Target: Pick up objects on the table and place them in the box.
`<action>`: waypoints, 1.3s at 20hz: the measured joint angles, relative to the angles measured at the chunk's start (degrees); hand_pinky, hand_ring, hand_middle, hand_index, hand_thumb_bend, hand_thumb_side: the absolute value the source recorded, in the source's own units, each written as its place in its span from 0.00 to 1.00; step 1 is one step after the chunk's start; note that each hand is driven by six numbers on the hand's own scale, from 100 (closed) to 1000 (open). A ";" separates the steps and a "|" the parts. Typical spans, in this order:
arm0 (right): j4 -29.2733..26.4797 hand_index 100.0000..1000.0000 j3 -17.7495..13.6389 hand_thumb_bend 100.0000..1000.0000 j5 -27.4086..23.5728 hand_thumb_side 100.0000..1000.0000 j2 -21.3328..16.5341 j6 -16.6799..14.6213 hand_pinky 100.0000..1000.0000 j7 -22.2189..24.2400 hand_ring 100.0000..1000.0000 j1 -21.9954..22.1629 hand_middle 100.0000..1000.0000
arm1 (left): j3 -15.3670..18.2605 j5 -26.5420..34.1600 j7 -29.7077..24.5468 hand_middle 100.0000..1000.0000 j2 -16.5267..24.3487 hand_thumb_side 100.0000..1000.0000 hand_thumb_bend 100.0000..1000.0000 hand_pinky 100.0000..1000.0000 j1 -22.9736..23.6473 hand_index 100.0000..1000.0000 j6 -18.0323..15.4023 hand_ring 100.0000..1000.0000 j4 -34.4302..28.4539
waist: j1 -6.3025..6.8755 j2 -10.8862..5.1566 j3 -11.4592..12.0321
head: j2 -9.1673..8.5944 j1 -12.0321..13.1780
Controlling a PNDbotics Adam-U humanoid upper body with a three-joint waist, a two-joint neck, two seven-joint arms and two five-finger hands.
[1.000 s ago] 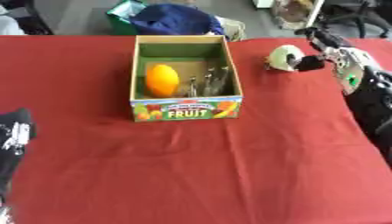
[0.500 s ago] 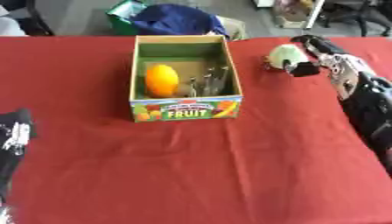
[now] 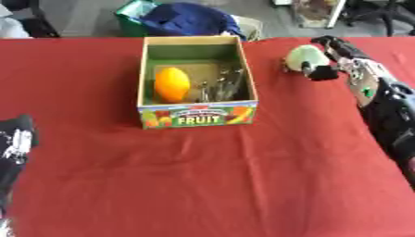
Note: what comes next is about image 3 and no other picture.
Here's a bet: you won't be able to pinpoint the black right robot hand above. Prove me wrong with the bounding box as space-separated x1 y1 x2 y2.
280 34 375 82

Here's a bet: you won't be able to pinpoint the pale green toy fruit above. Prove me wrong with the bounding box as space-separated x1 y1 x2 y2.
283 44 333 74

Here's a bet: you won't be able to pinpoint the tan cardboard box green inside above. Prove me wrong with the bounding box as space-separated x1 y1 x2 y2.
136 35 259 130

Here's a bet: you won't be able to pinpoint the white table leg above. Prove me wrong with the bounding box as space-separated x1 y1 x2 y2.
325 0 349 21

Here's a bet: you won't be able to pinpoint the black office chair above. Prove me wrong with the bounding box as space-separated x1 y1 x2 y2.
340 0 415 37

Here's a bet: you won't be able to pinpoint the silver metal utensils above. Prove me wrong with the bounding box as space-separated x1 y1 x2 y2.
195 67 246 103

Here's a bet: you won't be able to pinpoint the blue cloth bag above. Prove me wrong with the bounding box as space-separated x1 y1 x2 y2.
137 2 248 41

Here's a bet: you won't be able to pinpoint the orange toy fruit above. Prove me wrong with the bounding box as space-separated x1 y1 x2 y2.
152 67 194 104

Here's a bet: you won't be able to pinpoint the green bin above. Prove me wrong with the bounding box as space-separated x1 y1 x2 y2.
113 0 162 38

